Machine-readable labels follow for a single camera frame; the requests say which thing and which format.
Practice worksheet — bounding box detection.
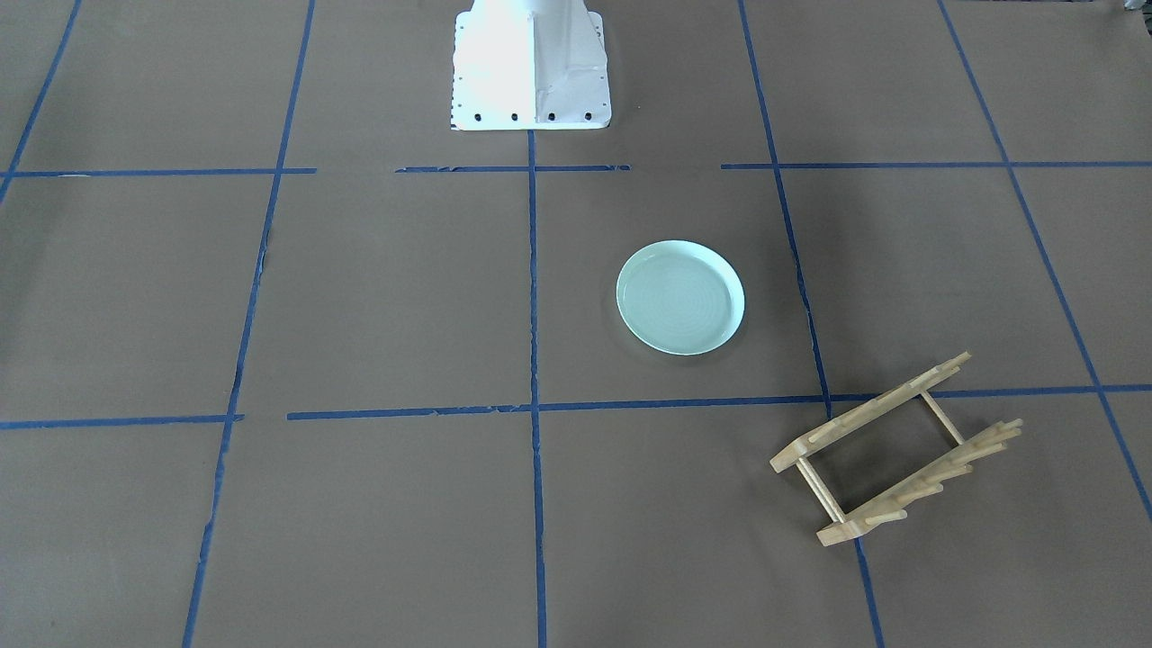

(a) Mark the pale green round plate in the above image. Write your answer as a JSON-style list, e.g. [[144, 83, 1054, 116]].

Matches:
[[616, 239, 746, 356]]

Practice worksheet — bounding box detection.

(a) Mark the wooden dish rack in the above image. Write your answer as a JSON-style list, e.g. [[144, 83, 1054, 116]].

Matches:
[[770, 352, 1023, 548]]

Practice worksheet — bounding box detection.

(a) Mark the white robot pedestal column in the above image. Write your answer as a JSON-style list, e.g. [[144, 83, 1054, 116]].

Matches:
[[450, 1, 613, 131]]

